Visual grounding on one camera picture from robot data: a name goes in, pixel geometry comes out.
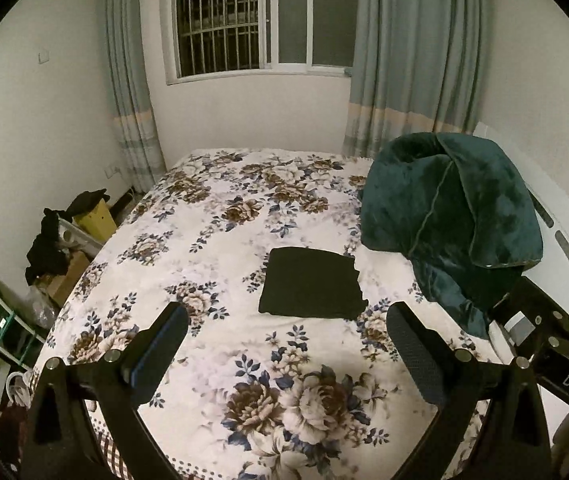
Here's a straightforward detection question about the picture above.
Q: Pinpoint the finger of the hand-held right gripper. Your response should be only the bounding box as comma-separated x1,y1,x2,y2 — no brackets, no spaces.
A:
488,275,569,348

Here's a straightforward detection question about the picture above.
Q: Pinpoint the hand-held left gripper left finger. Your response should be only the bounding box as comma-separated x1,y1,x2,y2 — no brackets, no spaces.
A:
19,301,190,480

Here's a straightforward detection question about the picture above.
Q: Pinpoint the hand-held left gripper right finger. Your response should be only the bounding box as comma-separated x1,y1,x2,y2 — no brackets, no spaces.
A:
387,301,554,480

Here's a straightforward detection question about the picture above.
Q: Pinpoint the black striped garment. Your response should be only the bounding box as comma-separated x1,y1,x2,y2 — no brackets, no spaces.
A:
258,247,369,321

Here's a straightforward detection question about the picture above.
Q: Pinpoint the pile of black clothes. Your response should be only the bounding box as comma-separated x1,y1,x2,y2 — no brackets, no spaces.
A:
25,189,109,287

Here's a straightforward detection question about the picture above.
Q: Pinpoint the white headboard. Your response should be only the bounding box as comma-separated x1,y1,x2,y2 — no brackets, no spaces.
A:
474,121,569,323

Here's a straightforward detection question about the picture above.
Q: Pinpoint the brown cardboard box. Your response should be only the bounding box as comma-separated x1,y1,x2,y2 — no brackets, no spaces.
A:
46,250,91,307

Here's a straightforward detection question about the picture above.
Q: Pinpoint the clear plastic bag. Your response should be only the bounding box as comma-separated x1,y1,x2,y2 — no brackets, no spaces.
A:
25,285,61,333

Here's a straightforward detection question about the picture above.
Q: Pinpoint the dark green plush blanket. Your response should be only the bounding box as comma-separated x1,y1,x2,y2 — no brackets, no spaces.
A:
358,131,545,339

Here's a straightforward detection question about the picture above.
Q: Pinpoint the yellow box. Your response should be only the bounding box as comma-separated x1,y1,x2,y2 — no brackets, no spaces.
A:
72,195,118,242

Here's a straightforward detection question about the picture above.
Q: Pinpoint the floral bed sheet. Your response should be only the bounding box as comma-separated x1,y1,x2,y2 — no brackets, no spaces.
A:
32,147,520,480

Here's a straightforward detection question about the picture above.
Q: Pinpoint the grey-blue curtain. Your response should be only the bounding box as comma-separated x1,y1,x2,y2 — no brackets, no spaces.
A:
98,0,168,194
341,0,496,159

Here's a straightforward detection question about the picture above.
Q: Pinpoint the barred window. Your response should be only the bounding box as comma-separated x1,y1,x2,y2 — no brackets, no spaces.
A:
166,0,361,86

